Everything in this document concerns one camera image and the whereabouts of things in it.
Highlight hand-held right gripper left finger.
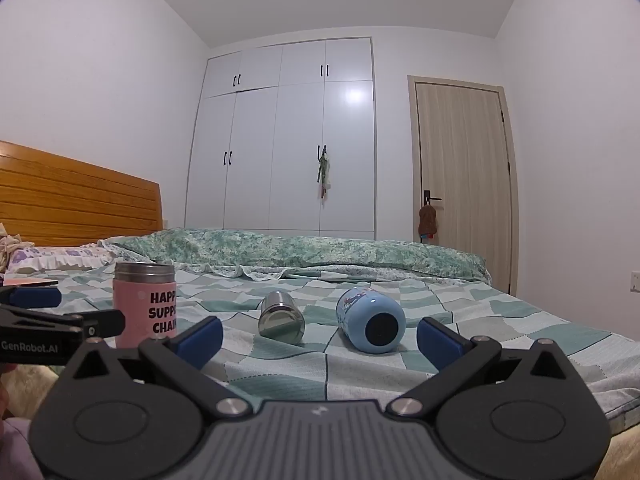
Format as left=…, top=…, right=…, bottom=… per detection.
left=60, top=316, right=253, bottom=418

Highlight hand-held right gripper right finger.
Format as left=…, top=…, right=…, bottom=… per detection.
left=389, top=316, right=581, bottom=418

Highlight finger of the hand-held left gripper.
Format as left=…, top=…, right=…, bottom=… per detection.
left=0, top=285, right=62, bottom=309
left=0, top=304, right=126, bottom=339

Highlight light blue printed cup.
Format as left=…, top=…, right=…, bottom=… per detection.
left=335, top=284, right=407, bottom=354

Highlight stainless steel cup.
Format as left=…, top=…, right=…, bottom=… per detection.
left=257, top=290, right=306, bottom=346

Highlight pink cup with steel lid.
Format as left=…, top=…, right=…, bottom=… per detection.
left=111, top=260, right=178, bottom=350

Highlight red flat item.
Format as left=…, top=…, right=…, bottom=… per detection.
left=4, top=277, right=59, bottom=289

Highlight purple floral frilled pillow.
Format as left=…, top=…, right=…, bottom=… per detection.
left=5, top=242, right=118, bottom=276

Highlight beige crumpled cloth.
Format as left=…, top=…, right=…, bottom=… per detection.
left=0, top=222, right=37, bottom=272

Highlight lilac clothing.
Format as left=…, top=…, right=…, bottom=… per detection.
left=0, top=412, right=40, bottom=480

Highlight wooden headboard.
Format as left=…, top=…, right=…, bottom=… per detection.
left=0, top=140, right=165, bottom=248

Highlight brown hanging pouch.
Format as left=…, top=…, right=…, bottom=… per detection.
left=416, top=205, right=441, bottom=244

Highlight green floral quilt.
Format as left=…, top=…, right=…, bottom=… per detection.
left=102, top=227, right=493, bottom=283

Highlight light wooden door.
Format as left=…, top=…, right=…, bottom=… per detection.
left=407, top=75, right=519, bottom=297

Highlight green hanging ornament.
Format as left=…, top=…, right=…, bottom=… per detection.
left=315, top=152, right=334, bottom=207

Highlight white wardrobe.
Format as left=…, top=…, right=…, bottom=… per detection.
left=184, top=36, right=377, bottom=241

